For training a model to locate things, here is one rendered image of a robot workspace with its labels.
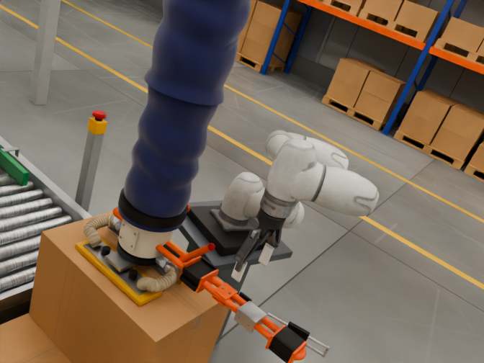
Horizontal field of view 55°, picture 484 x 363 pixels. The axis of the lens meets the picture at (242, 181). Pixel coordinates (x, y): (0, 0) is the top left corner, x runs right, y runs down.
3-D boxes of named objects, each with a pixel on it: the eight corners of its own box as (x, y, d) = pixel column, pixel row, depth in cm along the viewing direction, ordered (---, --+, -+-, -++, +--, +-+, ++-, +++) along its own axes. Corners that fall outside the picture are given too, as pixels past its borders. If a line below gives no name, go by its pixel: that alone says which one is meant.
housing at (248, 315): (232, 320, 138) (237, 308, 136) (245, 310, 144) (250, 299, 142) (250, 334, 135) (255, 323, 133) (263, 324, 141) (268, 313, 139)
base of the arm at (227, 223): (235, 207, 253) (238, 199, 251) (254, 231, 237) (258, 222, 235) (206, 207, 243) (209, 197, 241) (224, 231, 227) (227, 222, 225)
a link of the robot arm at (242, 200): (222, 199, 244) (236, 163, 235) (255, 212, 244) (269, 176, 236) (218, 213, 229) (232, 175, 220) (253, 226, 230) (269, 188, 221)
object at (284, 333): (264, 348, 132) (270, 335, 130) (278, 335, 138) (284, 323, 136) (288, 367, 128) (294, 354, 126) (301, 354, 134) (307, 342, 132)
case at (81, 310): (28, 314, 179) (41, 230, 162) (111, 278, 211) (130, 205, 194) (127, 427, 153) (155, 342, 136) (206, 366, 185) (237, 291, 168)
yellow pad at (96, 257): (73, 248, 160) (75, 236, 158) (97, 239, 168) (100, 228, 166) (139, 307, 145) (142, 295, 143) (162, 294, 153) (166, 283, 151)
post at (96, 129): (61, 264, 286) (88, 117, 243) (71, 261, 291) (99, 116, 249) (68, 271, 283) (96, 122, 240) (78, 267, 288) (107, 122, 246)
